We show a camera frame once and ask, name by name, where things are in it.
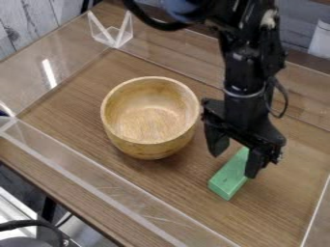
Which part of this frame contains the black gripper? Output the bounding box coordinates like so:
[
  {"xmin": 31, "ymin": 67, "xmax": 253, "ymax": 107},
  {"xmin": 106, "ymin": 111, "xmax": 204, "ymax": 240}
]
[{"xmin": 201, "ymin": 85, "xmax": 285, "ymax": 178}]

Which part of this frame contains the light wooden bowl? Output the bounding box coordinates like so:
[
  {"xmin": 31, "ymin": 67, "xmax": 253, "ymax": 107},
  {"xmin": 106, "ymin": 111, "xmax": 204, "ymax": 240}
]
[{"xmin": 100, "ymin": 76, "xmax": 200, "ymax": 160}]

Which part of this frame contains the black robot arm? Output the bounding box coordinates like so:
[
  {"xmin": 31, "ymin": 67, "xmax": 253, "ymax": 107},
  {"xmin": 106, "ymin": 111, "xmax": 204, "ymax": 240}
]
[{"xmin": 164, "ymin": 0, "xmax": 285, "ymax": 178}]

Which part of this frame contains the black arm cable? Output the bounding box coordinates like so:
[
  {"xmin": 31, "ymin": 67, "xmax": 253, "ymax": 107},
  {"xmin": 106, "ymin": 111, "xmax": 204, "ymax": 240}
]
[{"xmin": 121, "ymin": 0, "xmax": 194, "ymax": 32}]

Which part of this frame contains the green rectangular block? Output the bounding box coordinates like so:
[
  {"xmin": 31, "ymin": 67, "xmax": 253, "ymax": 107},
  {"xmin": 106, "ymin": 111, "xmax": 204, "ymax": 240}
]
[{"xmin": 206, "ymin": 148, "xmax": 248, "ymax": 201}]

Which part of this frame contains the white cylindrical container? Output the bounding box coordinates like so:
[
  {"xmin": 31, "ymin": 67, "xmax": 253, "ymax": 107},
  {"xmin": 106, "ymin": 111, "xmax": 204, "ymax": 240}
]
[{"xmin": 308, "ymin": 19, "xmax": 330, "ymax": 59}]

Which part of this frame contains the clear acrylic tray enclosure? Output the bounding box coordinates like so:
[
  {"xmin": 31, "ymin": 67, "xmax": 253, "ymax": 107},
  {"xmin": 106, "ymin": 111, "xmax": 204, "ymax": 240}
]
[{"xmin": 0, "ymin": 17, "xmax": 330, "ymax": 247}]

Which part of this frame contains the black cable under table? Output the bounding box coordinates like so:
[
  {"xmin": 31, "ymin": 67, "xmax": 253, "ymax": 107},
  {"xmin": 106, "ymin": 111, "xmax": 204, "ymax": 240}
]
[{"xmin": 0, "ymin": 218, "xmax": 70, "ymax": 247}]

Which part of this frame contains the black table leg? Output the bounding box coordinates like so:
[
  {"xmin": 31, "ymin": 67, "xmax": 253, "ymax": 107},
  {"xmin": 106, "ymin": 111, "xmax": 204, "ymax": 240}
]
[{"xmin": 41, "ymin": 197, "xmax": 55, "ymax": 222}]

